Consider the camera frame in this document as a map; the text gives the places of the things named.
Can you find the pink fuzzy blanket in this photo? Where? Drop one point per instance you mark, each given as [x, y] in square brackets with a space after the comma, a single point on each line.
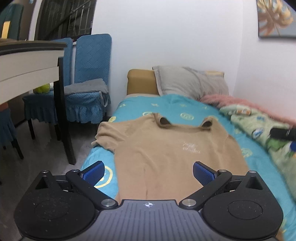
[219, 101]

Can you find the green fruit on chair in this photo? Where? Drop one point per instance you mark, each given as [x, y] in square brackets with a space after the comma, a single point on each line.
[42, 89]

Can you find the green cartoon fleece blanket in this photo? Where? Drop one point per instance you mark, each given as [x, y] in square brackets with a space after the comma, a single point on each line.
[258, 126]

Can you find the blue covered chair far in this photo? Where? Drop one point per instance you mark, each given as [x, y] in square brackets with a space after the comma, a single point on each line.
[40, 106]

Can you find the grey pillow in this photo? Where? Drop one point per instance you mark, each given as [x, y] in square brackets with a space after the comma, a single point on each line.
[188, 82]

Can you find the tan t-shirt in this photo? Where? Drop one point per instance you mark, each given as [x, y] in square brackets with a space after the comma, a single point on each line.
[154, 158]

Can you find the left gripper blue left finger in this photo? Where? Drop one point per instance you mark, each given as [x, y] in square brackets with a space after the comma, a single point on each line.
[84, 181]

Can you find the blue covered chair near bed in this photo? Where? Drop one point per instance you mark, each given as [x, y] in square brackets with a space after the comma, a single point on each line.
[92, 62]

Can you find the blue patterned bed sheet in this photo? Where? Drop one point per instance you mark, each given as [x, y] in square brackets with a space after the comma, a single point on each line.
[181, 110]

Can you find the tan headboard cushion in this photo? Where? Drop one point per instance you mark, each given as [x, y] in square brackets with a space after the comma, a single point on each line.
[141, 81]

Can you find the grey cloth on chair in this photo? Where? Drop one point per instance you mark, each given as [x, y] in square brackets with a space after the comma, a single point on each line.
[89, 86]

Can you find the leaf wall picture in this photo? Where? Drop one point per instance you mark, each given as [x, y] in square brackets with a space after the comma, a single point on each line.
[276, 19]

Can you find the dark window grille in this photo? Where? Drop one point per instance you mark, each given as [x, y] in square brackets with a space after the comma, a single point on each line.
[62, 19]

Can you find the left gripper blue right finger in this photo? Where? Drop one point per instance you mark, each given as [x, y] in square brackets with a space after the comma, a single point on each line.
[213, 182]

